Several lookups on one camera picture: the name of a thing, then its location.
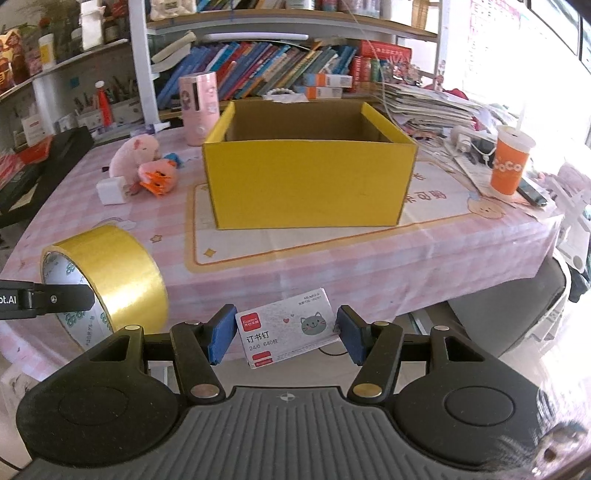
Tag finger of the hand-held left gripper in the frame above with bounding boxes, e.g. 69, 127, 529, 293
21, 284, 95, 317

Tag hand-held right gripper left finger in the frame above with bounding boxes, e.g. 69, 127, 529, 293
83, 304, 238, 406

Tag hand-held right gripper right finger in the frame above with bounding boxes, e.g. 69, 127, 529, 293
336, 305, 495, 403

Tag white staple box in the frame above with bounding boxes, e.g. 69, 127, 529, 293
235, 287, 341, 370

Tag yellow tape roll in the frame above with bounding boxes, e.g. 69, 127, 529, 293
41, 226, 169, 354

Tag small white box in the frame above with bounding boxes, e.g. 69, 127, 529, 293
96, 176, 127, 206

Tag pink plush with orange feet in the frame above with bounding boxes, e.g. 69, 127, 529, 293
137, 153, 183, 198

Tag yellow cardboard box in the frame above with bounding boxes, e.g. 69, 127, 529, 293
202, 100, 419, 230

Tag pink plush pig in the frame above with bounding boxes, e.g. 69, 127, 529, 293
108, 134, 161, 185

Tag pink checked tablecloth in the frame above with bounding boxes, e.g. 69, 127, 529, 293
0, 122, 566, 384

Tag black flat box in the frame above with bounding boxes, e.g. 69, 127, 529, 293
0, 164, 42, 208

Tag black ribbed case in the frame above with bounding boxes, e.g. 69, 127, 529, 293
18, 126, 95, 208

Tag red packet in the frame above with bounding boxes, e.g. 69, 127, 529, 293
0, 138, 54, 178

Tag black chair seat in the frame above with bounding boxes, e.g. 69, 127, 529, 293
450, 258, 571, 356

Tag white box with red label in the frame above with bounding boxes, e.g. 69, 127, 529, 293
21, 113, 49, 146

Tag red tassel ornament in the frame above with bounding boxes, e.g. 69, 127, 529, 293
93, 80, 114, 127

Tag white box of pens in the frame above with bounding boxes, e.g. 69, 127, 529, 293
74, 78, 144, 134

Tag printed paper sheets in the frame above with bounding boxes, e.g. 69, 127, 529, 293
455, 154, 561, 210

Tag pink humidifier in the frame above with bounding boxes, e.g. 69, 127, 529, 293
178, 72, 220, 147

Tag white power strip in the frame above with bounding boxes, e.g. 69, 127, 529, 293
450, 126, 499, 155

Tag orange drink cup with straw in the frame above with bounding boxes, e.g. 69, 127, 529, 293
490, 106, 536, 195

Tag black glossy device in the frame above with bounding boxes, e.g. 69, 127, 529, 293
516, 182, 550, 207

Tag stack of papers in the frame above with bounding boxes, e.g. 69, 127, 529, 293
376, 82, 485, 139

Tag white bookshelf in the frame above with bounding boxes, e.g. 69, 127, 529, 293
0, 0, 451, 139

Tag white quilted box with beads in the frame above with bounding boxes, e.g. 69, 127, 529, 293
263, 88, 309, 104

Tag orange and white carton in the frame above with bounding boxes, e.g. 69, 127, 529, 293
305, 73, 354, 88
295, 85, 345, 100

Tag red and gold figure decoration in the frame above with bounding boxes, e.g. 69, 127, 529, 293
0, 28, 26, 88

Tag white jar with yellow label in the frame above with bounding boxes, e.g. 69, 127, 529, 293
38, 33, 56, 71

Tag white paper bag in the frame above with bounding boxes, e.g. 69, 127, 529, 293
79, 7, 106, 51

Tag red books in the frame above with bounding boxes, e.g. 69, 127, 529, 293
351, 41, 413, 90

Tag white quilted purse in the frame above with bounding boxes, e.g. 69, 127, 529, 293
148, 0, 199, 21

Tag row of thin books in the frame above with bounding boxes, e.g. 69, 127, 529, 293
198, 0, 287, 12

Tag bamboo mat roll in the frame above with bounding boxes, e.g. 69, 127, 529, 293
411, 0, 439, 31

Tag white cable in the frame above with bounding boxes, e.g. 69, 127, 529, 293
346, 0, 393, 112

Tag alphabet wall poster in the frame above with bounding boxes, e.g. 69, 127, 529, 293
466, 0, 522, 88

